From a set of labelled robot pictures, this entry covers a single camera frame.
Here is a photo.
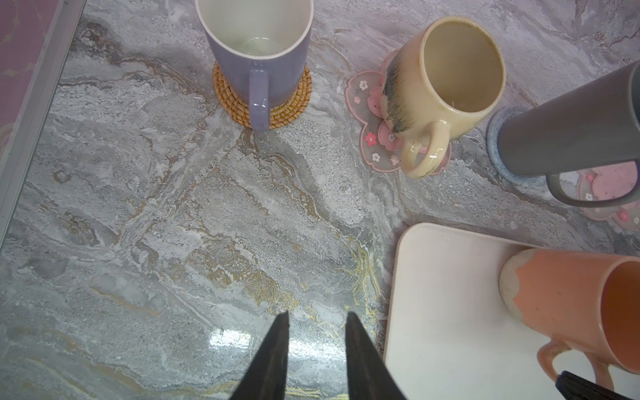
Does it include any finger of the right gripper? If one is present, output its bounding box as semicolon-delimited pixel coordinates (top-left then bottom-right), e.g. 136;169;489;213
556;371;631;400

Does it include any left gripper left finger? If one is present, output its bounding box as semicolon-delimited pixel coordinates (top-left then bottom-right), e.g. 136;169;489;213
230;312;289;400

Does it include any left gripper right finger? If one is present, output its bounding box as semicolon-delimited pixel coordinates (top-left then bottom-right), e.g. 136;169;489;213
345;312;405;400

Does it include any orange pink mug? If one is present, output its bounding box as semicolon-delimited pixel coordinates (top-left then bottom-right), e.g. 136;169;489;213
498;248;639;390

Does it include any pink flower coaster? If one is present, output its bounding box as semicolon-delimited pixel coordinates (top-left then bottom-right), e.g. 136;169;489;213
345;43;473;178
577;162;639;232

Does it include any dark grey mug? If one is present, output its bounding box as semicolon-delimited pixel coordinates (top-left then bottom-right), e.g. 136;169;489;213
498;62;639;208

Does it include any woven tan coaster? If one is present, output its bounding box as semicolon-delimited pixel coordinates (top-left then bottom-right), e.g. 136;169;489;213
213;63;313;130

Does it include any yellow-green mug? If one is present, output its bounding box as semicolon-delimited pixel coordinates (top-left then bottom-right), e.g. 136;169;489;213
381;17;506;178

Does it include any white mug purple handle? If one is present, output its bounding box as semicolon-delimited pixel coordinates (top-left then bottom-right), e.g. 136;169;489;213
195;0;314;132

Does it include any blue grey round coaster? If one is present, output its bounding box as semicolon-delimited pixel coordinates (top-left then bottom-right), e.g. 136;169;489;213
486;107;547;191

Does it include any beige serving tray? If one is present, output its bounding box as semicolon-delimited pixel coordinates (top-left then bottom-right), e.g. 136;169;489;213
382;222;640;400

